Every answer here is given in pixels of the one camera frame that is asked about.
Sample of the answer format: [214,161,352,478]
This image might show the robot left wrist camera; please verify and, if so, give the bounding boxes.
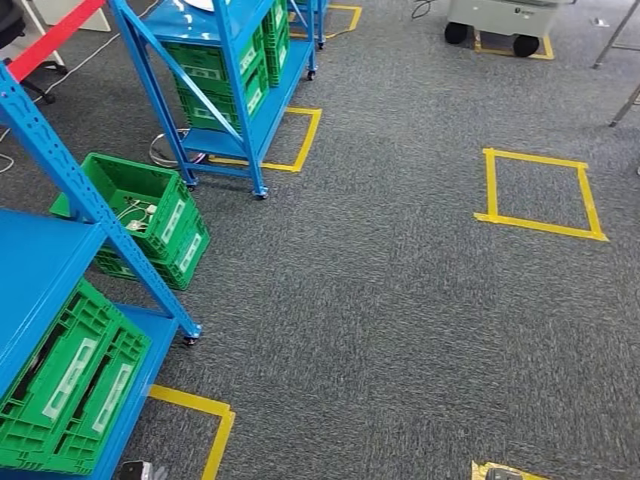
[117,460,168,480]

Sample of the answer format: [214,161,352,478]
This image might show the chrome round base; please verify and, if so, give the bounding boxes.
[149,129,207,169]

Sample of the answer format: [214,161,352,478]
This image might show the white floor cable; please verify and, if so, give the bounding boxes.
[0,0,161,175]

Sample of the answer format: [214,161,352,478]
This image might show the steel table frame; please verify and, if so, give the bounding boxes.
[608,82,640,128]
[592,0,640,71]

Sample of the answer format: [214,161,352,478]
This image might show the white cable bundle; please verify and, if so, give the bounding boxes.
[117,201,158,233]

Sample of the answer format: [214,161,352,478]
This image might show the white desk panel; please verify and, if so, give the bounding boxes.
[20,0,111,33]

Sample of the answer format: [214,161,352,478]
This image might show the black office chair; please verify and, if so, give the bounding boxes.
[0,0,56,106]

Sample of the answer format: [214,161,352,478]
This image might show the white wheeled robot cart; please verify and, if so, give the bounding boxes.
[444,0,564,58]

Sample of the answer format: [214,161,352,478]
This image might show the yellow floor tape square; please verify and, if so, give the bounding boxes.
[290,4,362,40]
[473,29,555,61]
[473,148,610,242]

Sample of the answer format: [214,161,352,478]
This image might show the blue metal shelf rack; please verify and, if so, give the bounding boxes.
[290,0,330,51]
[107,0,318,199]
[0,62,204,480]

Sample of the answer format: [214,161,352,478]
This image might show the white curved plastic part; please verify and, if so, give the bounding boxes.
[183,0,232,13]

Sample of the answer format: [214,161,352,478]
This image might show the red barrier belt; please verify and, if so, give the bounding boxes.
[7,0,107,84]

